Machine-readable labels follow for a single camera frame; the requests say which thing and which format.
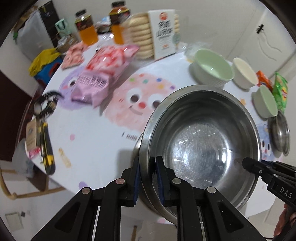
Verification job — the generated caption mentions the person's right hand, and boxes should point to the person's right hand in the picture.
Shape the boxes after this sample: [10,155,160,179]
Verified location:
[274,205,289,235]

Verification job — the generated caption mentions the clear glass cup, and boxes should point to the clear glass cup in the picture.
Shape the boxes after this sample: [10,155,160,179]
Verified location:
[184,42,210,61]

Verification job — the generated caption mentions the small green ribbed bowl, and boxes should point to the small green ribbed bowl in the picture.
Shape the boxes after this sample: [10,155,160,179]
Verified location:
[252,85,278,119]

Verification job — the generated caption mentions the yellow black utility knife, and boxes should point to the yellow black utility knife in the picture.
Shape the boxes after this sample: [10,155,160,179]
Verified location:
[39,122,56,175]

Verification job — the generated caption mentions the large pink snack bag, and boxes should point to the large pink snack bag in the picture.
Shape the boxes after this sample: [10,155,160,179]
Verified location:
[70,45,140,107]

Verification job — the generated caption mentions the black scissors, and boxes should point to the black scissors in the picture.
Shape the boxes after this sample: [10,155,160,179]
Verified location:
[34,90,63,117]

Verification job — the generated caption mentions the small stainless steel bowl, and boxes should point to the small stainless steel bowl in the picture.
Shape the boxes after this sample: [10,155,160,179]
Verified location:
[268,111,291,156]

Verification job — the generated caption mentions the wooden chair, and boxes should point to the wooden chair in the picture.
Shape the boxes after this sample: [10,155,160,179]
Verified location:
[0,168,66,200]

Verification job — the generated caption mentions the small brown box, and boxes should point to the small brown box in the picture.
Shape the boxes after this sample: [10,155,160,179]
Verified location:
[25,119,40,151]

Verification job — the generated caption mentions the woven basket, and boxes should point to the woven basket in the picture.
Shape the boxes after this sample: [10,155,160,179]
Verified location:
[56,32,79,53]

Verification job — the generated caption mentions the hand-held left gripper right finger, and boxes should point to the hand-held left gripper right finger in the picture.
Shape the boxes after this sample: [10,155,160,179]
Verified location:
[155,156,265,241]

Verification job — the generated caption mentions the orange juice bottle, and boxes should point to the orange juice bottle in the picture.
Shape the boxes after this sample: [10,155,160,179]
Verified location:
[109,2,131,45]
[74,10,99,46]

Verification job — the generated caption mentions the white bowl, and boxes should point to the white bowl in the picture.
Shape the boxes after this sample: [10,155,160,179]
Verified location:
[232,57,259,90]

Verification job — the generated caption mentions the orange carton box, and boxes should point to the orange carton box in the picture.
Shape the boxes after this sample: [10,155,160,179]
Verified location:
[256,70,274,91]

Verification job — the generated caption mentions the green mug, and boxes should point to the green mug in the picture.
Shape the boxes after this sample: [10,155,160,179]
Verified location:
[55,19,68,32]

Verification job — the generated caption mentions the white plastic bag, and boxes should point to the white plastic bag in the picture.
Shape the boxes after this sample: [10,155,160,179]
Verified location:
[17,11,50,61]

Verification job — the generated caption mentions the small pink snack bag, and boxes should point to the small pink snack bag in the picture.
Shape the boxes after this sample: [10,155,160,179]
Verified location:
[61,43,90,70]

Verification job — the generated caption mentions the green chips bag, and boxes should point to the green chips bag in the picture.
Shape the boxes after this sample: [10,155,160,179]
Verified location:
[272,72,288,114]

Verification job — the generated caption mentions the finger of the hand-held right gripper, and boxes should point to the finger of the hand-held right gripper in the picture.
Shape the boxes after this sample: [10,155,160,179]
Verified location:
[242,157,277,183]
[262,160,296,178]

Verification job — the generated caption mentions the large green ribbed bowl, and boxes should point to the large green ribbed bowl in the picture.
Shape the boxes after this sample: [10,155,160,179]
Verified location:
[189,49,234,88]

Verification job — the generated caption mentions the blue plastic stool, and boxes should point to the blue plastic stool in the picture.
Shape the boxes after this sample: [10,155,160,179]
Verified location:
[34,57,64,82]

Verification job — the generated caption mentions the round biscuit pack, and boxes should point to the round biscuit pack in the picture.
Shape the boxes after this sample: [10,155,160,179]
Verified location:
[122,9,182,60]

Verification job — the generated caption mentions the yellow cloth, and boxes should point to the yellow cloth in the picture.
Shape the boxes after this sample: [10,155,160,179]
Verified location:
[29,49,62,77]

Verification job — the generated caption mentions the large stainless steel bowl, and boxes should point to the large stainless steel bowl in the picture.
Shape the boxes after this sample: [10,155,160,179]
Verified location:
[138,85,262,225]

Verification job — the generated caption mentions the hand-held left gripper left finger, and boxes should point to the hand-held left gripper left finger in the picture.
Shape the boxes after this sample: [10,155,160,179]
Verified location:
[30,156,141,241]

